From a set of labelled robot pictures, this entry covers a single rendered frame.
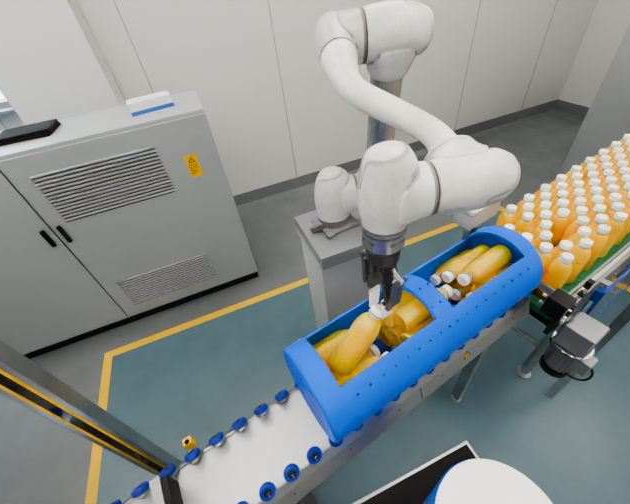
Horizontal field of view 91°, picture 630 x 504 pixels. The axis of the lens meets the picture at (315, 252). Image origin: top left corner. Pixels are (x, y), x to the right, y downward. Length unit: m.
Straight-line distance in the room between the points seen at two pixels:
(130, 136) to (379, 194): 1.73
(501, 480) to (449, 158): 0.76
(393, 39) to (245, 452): 1.24
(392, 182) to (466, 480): 0.74
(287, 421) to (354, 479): 0.95
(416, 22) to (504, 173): 0.53
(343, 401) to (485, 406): 1.48
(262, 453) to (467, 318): 0.73
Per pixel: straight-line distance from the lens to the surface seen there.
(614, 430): 2.48
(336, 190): 1.31
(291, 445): 1.10
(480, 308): 1.06
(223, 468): 1.14
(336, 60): 0.88
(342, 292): 1.61
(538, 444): 2.26
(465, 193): 0.59
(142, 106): 2.20
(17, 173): 2.29
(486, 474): 1.01
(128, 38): 3.27
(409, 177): 0.54
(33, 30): 3.05
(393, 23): 1.00
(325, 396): 0.83
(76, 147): 2.16
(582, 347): 1.60
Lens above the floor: 1.97
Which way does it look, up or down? 42 degrees down
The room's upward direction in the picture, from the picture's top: 8 degrees counter-clockwise
